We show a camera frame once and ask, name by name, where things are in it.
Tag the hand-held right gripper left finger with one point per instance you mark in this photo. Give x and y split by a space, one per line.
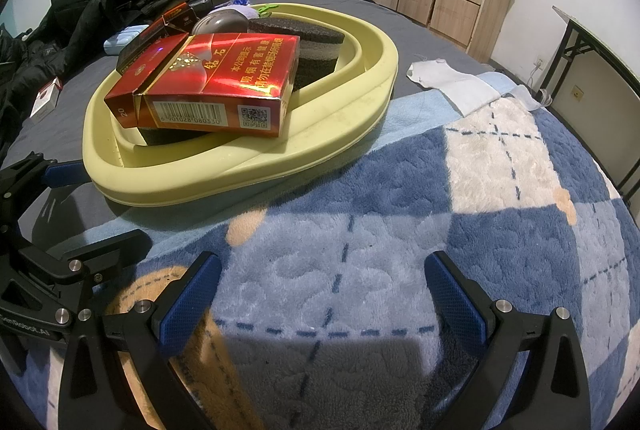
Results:
185 310

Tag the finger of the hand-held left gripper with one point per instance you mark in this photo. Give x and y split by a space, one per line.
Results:
67 174
112 252

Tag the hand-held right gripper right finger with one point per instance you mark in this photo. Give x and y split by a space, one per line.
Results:
457 305

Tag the dark red box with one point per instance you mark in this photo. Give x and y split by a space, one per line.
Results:
145 52

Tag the red and gold box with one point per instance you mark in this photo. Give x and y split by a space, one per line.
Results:
220 80

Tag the black box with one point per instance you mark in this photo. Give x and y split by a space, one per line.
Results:
177 17

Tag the silver computer mouse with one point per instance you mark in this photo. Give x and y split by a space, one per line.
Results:
220 22

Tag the pale yellow plastic basin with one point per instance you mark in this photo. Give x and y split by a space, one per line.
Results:
350 110

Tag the large round black sponge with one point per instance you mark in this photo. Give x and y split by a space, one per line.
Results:
310 35

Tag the small white and red box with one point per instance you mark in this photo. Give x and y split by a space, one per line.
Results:
45 97

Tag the blue plaid plush blanket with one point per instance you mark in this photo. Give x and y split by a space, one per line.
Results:
400 210

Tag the light blue case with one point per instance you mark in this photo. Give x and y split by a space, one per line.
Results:
122 39

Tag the black pouch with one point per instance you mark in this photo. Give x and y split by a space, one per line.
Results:
201 3

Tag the light blue cloth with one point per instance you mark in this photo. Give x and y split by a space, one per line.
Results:
527 97

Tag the white sock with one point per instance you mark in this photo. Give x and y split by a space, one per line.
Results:
450 85

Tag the black folding table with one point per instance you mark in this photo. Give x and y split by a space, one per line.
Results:
580 55

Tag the yellow wall outlet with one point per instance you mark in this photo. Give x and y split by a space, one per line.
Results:
578 93

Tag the white wall outlet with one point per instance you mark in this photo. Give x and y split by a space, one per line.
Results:
539 62

